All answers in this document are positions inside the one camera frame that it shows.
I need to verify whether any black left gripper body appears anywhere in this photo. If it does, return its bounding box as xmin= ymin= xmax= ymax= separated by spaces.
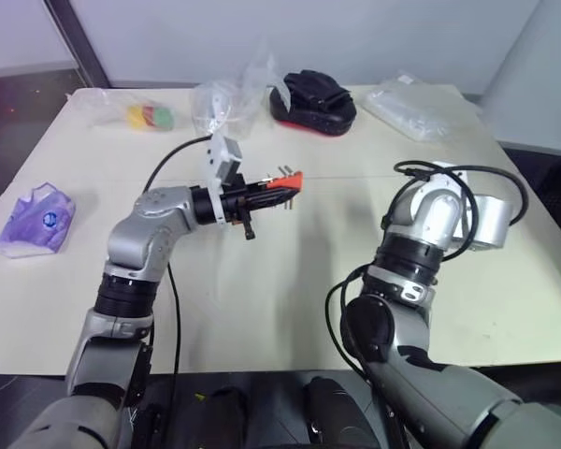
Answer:
xmin=222 ymin=172 xmax=266 ymax=242

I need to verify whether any orange hex key holder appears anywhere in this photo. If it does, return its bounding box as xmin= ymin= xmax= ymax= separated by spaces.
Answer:
xmin=266 ymin=170 xmax=306 ymax=191

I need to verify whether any small steel hex key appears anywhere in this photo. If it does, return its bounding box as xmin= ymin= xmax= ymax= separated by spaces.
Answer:
xmin=277 ymin=164 xmax=290 ymax=210
xmin=284 ymin=163 xmax=295 ymax=209

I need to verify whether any black red-rimmed boxing pad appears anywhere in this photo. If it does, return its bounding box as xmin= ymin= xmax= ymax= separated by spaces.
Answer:
xmin=267 ymin=69 xmax=359 ymax=138

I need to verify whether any crumpled clear plastic bag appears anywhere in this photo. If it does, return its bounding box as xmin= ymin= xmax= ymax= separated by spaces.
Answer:
xmin=190 ymin=40 xmax=287 ymax=138

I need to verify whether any green disc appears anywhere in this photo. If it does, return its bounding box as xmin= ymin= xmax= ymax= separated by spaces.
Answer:
xmin=151 ymin=106 xmax=177 ymax=133

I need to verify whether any flat clear plastic bag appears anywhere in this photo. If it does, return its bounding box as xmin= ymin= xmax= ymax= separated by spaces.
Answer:
xmin=361 ymin=70 xmax=469 ymax=142

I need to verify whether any clear bag of coloured discs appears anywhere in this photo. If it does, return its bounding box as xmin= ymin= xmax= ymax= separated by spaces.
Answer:
xmin=80 ymin=87 xmax=180 ymax=136

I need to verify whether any purple plastic bag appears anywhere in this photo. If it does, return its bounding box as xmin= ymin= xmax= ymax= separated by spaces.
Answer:
xmin=0 ymin=182 xmax=77 ymax=259

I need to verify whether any dark rounded shape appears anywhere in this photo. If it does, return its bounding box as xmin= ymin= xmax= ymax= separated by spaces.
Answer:
xmin=302 ymin=376 xmax=359 ymax=449

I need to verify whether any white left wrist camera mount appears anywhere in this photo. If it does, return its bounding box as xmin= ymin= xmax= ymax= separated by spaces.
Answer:
xmin=199 ymin=132 xmax=245 ymax=228

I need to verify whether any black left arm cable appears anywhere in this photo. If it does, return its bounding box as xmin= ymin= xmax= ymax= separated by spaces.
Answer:
xmin=141 ymin=134 xmax=214 ymax=375

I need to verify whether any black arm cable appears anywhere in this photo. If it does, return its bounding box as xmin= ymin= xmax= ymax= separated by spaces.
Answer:
xmin=141 ymin=134 xmax=214 ymax=375
xmin=325 ymin=160 xmax=530 ymax=389

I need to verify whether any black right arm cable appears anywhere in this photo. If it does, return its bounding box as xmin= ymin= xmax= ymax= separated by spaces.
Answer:
xmin=325 ymin=160 xmax=530 ymax=389

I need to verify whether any dark window frame post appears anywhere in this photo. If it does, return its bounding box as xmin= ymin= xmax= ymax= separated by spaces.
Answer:
xmin=45 ymin=0 xmax=114 ymax=90

